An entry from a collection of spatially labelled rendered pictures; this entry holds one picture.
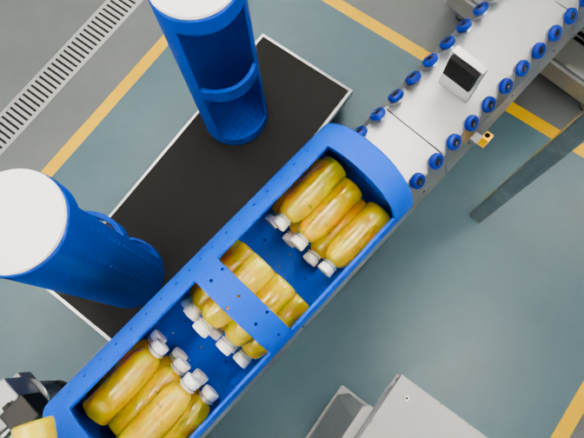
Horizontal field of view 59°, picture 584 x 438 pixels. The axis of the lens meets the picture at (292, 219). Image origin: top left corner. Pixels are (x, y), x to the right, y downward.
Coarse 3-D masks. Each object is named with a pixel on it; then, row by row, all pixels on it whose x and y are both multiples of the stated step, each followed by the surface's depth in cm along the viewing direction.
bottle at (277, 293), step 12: (276, 276) 112; (264, 288) 112; (276, 288) 111; (288, 288) 111; (264, 300) 110; (276, 300) 110; (288, 300) 112; (276, 312) 112; (228, 324) 111; (228, 336) 110; (240, 336) 109
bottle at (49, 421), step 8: (48, 416) 91; (24, 424) 88; (32, 424) 88; (40, 424) 89; (48, 424) 90; (16, 432) 88; (24, 432) 88; (32, 432) 88; (40, 432) 89; (48, 432) 90; (56, 432) 92
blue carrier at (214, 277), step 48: (336, 144) 111; (384, 192) 109; (240, 240) 127; (240, 288) 102; (336, 288) 115; (144, 336) 121; (192, 336) 127; (288, 336) 110; (240, 384) 107; (96, 432) 114
